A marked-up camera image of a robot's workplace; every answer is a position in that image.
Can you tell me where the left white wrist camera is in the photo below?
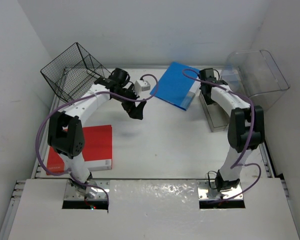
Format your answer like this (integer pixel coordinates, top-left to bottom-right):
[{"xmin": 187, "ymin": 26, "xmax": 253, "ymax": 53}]
[{"xmin": 134, "ymin": 79, "xmax": 151, "ymax": 96}]

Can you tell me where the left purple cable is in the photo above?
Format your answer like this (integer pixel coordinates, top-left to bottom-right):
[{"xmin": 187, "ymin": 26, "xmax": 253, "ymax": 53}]
[{"xmin": 34, "ymin": 73, "xmax": 159, "ymax": 203}]

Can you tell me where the metal base plate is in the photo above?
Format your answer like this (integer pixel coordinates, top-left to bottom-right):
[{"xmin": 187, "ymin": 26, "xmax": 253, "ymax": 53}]
[
  {"xmin": 63, "ymin": 179, "xmax": 110, "ymax": 201},
  {"xmin": 197, "ymin": 179, "xmax": 244, "ymax": 201}
]

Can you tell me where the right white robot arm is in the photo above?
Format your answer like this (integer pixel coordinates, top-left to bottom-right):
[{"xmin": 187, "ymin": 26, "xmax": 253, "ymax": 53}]
[{"xmin": 197, "ymin": 68, "xmax": 265, "ymax": 192}]

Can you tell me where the red notebook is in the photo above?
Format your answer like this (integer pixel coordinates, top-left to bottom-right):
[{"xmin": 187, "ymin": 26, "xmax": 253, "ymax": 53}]
[{"xmin": 44, "ymin": 125, "xmax": 113, "ymax": 173}]

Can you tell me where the black wire mesh basket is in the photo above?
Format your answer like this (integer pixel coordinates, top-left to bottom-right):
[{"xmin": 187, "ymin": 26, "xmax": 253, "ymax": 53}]
[{"xmin": 40, "ymin": 42, "xmax": 111, "ymax": 103}]

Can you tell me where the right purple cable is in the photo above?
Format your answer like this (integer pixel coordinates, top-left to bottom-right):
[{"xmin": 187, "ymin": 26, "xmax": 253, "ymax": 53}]
[{"xmin": 182, "ymin": 68, "xmax": 262, "ymax": 202}]

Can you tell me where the purple cable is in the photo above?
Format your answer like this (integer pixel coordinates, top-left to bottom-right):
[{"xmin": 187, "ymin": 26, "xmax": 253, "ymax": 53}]
[
  {"xmin": 34, "ymin": 73, "xmax": 159, "ymax": 203},
  {"xmin": 182, "ymin": 68, "xmax": 262, "ymax": 202}
]

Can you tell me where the clear grey drawer organizer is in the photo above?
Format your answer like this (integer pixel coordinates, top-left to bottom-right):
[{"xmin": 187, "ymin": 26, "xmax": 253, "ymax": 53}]
[{"xmin": 220, "ymin": 49, "xmax": 290, "ymax": 111}]

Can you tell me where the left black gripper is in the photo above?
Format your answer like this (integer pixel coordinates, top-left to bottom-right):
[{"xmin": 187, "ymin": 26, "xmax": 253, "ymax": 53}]
[{"xmin": 112, "ymin": 84, "xmax": 146, "ymax": 120}]

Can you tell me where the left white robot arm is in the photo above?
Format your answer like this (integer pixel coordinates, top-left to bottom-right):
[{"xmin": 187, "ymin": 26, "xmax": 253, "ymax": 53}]
[{"xmin": 47, "ymin": 68, "xmax": 151, "ymax": 184}]

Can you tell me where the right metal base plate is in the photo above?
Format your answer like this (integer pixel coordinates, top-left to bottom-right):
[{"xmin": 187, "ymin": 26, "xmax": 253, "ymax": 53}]
[{"xmin": 197, "ymin": 179, "xmax": 244, "ymax": 201}]

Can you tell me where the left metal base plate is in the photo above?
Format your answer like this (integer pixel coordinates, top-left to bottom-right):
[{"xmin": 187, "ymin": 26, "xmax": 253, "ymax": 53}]
[{"xmin": 63, "ymin": 179, "xmax": 110, "ymax": 201}]

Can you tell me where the blue folder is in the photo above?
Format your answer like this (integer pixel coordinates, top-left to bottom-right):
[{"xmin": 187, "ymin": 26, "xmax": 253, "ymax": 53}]
[{"xmin": 150, "ymin": 62, "xmax": 200, "ymax": 111}]

